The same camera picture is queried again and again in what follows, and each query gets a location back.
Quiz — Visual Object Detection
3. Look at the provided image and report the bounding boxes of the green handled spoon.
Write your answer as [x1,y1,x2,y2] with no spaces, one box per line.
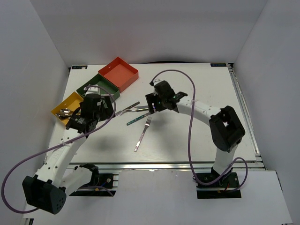
[60,108,74,114]

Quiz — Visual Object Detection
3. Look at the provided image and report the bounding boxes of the brown handled spoon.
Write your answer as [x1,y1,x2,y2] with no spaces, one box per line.
[55,113,72,117]

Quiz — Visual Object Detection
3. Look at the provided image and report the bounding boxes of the green handled knife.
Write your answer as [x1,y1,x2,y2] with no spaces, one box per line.
[135,105,149,109]

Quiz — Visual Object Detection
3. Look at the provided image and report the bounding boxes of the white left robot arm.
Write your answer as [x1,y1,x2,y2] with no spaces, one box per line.
[22,94,114,215]

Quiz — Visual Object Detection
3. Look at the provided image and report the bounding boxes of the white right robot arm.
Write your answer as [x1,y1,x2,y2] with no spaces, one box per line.
[145,81,246,187]

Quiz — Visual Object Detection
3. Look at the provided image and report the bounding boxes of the yellow box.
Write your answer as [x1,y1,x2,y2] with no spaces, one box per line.
[51,92,83,126]

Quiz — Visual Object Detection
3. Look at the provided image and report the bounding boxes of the green box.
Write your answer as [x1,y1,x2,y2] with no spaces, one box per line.
[76,74,120,100]

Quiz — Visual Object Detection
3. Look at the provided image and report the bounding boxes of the red box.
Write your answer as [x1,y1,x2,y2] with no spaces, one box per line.
[98,57,139,93]

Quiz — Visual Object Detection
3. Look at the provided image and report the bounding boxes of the brown handled knife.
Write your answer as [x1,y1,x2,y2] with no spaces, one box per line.
[114,101,140,117]

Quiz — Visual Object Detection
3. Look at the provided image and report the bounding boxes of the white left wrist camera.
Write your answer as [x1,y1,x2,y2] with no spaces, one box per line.
[84,86,101,96]

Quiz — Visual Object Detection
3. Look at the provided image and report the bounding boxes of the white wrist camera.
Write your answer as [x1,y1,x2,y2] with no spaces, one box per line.
[84,86,101,96]
[149,79,162,96]

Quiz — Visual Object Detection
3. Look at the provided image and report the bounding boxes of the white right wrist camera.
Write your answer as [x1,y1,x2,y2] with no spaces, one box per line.
[149,79,162,96]

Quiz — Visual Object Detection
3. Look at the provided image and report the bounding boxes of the green handled fork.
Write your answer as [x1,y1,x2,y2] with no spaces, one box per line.
[127,112,151,126]

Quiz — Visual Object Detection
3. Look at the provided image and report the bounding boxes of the pink handled fork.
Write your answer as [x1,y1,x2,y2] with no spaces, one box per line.
[134,117,152,152]

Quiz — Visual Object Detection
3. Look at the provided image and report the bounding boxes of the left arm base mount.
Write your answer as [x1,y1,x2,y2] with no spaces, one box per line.
[70,164,117,197]

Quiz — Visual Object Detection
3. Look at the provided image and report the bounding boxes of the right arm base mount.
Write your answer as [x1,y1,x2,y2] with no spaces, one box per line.
[193,172,241,199]

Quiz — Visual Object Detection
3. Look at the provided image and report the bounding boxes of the aluminium table frame rail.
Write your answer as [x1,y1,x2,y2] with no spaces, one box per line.
[227,63,262,159]

